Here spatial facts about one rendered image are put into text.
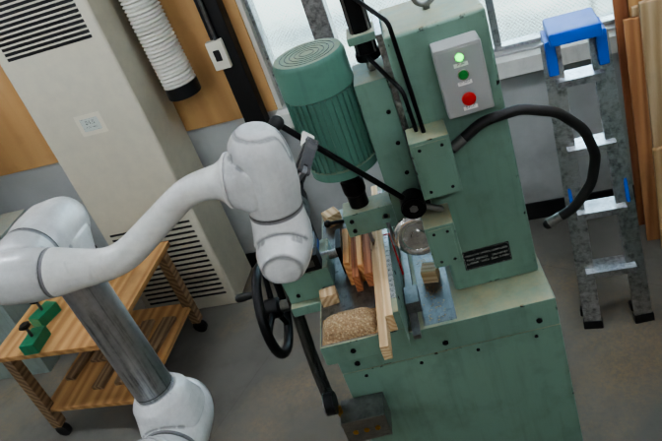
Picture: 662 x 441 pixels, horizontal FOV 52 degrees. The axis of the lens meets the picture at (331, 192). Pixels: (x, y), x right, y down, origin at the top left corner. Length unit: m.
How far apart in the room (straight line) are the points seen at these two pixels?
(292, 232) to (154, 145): 1.92
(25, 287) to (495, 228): 1.07
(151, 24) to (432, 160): 1.74
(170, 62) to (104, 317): 1.58
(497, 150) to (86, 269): 0.93
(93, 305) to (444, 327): 0.85
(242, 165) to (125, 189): 2.15
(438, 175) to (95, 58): 1.83
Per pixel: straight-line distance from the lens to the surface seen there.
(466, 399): 1.94
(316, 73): 1.51
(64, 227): 1.54
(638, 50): 2.77
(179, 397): 1.77
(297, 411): 2.82
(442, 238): 1.60
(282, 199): 1.16
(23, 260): 1.43
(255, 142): 1.13
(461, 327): 1.76
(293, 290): 1.83
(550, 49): 2.28
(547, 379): 1.94
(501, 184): 1.66
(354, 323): 1.63
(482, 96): 1.48
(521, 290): 1.79
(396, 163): 1.63
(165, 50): 2.99
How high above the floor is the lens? 1.98
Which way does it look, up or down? 29 degrees down
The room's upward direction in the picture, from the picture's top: 21 degrees counter-clockwise
